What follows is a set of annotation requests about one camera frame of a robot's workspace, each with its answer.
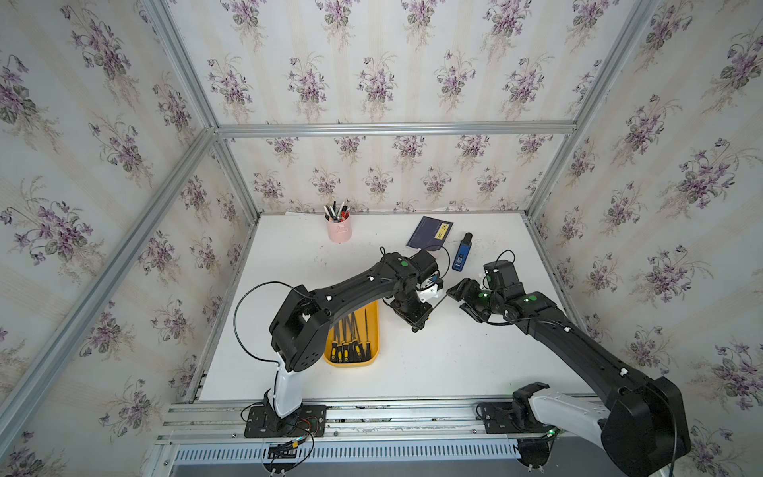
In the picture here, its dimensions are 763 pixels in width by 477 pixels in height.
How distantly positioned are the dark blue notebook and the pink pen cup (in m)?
0.24

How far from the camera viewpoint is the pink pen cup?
1.06 metres

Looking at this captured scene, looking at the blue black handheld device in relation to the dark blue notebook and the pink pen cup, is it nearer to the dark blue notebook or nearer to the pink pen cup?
the dark blue notebook

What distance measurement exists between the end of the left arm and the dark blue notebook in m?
0.38

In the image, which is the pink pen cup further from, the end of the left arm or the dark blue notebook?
the end of the left arm

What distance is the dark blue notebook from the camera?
3.62ft

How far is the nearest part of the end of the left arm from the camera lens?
2.34 ft

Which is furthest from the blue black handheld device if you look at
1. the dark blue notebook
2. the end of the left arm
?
the end of the left arm

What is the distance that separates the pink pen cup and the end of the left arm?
1.43 ft

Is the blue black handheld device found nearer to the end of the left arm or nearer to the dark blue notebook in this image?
the dark blue notebook

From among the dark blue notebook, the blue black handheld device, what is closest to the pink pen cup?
the dark blue notebook
